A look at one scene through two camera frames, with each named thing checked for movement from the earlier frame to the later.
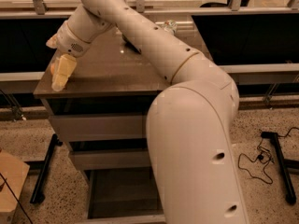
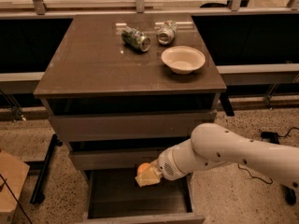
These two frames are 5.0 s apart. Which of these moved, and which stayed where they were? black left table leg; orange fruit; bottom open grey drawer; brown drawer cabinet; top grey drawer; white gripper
Moved: orange fruit; white gripper
Stayed: black left table leg; bottom open grey drawer; brown drawer cabinet; top grey drawer
